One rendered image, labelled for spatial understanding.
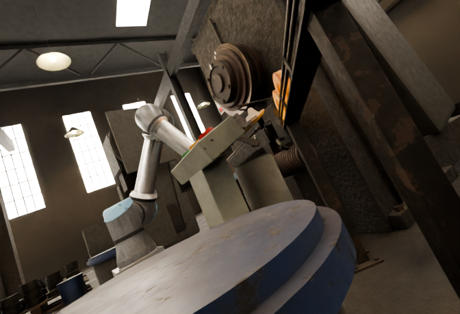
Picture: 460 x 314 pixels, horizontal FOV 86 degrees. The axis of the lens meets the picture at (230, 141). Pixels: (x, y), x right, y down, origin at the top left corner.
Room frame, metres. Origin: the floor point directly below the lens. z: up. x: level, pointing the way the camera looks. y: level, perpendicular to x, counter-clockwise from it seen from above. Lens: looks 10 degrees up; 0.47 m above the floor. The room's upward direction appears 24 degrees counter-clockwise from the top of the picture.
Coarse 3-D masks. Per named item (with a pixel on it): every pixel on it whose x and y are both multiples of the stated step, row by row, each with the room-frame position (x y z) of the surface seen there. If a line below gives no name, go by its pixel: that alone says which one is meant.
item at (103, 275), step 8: (112, 248) 1.67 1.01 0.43; (96, 256) 1.65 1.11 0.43; (104, 256) 1.64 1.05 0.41; (112, 256) 1.67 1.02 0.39; (88, 264) 1.66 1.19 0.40; (96, 264) 1.65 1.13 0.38; (104, 264) 1.66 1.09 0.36; (112, 264) 1.67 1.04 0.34; (96, 272) 1.70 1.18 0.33; (104, 272) 1.66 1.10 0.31; (104, 280) 1.67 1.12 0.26
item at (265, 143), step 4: (272, 136) 1.49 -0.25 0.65; (264, 140) 1.48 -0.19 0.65; (272, 140) 1.48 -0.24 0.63; (264, 144) 1.49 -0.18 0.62; (268, 144) 1.46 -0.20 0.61; (272, 144) 1.47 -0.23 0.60; (276, 144) 1.49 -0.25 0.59; (264, 148) 1.51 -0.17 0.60; (268, 148) 1.48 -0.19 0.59; (272, 148) 1.47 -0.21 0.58; (276, 148) 1.48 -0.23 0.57; (268, 152) 1.49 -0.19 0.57; (272, 152) 1.46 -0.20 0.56; (276, 152) 1.47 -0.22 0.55; (236, 180) 2.01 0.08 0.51; (240, 188) 2.02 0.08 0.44; (244, 196) 2.02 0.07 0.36; (248, 208) 2.01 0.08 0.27
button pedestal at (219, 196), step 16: (224, 128) 0.51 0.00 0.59; (240, 128) 0.53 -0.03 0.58; (208, 144) 0.48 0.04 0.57; (224, 144) 0.50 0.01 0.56; (192, 160) 0.54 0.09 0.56; (208, 160) 0.49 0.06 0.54; (224, 160) 0.57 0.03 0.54; (176, 176) 0.67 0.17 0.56; (192, 176) 0.60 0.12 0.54; (208, 176) 0.54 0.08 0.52; (224, 176) 0.56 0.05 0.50; (208, 192) 0.55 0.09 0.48; (224, 192) 0.56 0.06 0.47; (240, 192) 0.58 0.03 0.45; (208, 208) 0.58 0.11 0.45; (224, 208) 0.55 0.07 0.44; (240, 208) 0.57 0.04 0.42; (208, 224) 0.62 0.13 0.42
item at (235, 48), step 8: (224, 48) 1.46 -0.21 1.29; (232, 48) 1.40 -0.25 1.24; (240, 48) 1.40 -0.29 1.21; (240, 56) 1.37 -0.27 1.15; (248, 56) 1.38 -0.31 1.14; (248, 64) 1.36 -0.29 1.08; (248, 72) 1.37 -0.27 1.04; (256, 72) 1.40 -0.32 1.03; (248, 80) 1.40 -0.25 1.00; (256, 80) 1.41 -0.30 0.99; (248, 88) 1.42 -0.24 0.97; (256, 88) 1.44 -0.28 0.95; (248, 96) 1.45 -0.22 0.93; (256, 96) 1.49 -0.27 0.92; (248, 104) 1.48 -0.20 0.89; (232, 112) 1.65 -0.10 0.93; (240, 112) 1.57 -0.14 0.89
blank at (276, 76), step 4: (276, 72) 0.87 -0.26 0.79; (280, 72) 0.85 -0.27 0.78; (272, 76) 0.90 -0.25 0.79; (276, 76) 0.85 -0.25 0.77; (280, 76) 0.84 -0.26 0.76; (276, 80) 0.88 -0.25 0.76; (280, 80) 0.83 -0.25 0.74; (288, 80) 0.83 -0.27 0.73; (276, 84) 0.91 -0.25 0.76; (280, 84) 0.86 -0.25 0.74; (288, 84) 0.83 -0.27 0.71; (276, 88) 0.95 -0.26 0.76; (288, 88) 0.83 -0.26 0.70
